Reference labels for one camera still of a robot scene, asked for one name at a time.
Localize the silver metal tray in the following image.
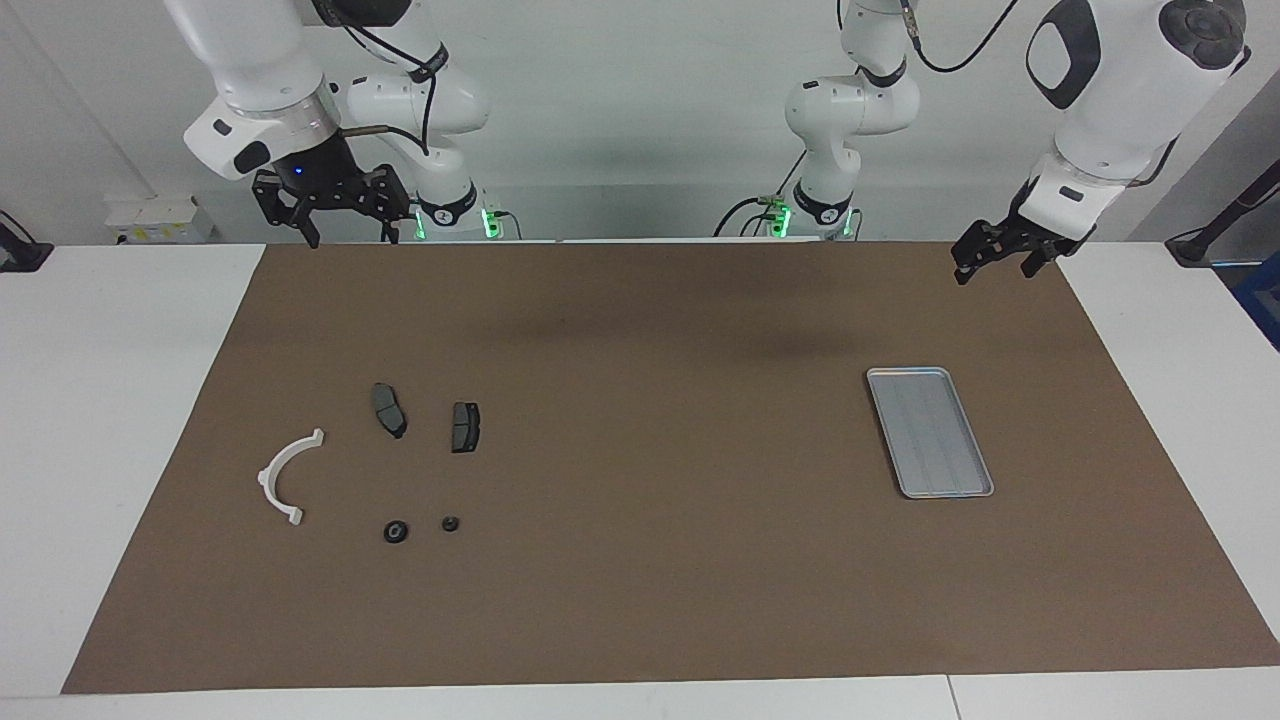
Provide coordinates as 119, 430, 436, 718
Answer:
866, 367, 995, 500

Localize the white socket box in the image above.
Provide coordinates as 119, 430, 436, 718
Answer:
105, 195, 216, 244

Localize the black angled stand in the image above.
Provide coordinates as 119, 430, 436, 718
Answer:
1165, 160, 1280, 266

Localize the angled dark brake pad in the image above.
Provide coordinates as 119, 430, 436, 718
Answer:
371, 383, 408, 440

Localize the blue box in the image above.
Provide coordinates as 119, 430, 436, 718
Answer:
1235, 250, 1280, 351

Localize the black table clamp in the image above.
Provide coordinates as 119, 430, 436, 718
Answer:
0, 210, 53, 273

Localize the brown table mat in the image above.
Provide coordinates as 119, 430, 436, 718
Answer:
62, 243, 1280, 694

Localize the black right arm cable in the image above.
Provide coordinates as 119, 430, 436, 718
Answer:
335, 15, 446, 159

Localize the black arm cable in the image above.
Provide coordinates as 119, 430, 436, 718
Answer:
898, 0, 1023, 75
335, 15, 446, 159

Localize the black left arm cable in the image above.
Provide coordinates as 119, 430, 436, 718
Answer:
898, 0, 1023, 75

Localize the black left base cable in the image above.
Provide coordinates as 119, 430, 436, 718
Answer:
713, 150, 801, 239

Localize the white curved plastic bracket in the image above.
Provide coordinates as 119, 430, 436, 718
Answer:
257, 428, 326, 527

